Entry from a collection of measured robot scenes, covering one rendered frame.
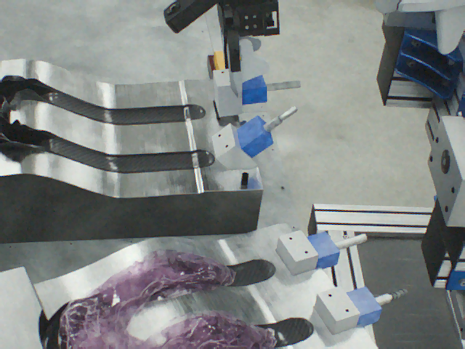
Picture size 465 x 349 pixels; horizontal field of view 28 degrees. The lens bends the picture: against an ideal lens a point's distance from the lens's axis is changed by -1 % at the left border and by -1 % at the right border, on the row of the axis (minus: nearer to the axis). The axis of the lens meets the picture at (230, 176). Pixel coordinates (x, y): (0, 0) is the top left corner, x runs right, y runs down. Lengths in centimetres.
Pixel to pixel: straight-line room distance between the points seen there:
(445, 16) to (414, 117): 233
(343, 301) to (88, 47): 75
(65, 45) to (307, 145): 123
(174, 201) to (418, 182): 154
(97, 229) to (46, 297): 18
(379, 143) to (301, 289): 165
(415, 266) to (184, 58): 83
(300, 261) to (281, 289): 4
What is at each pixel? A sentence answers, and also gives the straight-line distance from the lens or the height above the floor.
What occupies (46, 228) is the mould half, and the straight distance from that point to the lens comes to 134.
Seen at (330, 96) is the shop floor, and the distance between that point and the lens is 301.
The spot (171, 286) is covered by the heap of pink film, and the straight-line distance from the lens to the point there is 117.
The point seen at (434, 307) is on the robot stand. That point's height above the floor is 21.
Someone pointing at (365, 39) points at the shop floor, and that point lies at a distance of 332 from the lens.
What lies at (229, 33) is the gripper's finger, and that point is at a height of 105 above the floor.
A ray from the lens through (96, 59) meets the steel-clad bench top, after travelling 170.
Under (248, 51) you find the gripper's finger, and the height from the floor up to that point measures 101.
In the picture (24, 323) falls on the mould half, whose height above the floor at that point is 91.
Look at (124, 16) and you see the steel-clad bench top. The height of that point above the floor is 80.
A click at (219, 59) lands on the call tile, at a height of 84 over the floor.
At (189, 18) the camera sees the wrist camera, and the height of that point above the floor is 106.
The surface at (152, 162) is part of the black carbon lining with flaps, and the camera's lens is 136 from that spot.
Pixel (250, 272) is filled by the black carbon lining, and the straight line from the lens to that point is 127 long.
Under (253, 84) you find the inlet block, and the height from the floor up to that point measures 94.
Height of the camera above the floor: 179
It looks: 42 degrees down
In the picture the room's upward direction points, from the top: 7 degrees clockwise
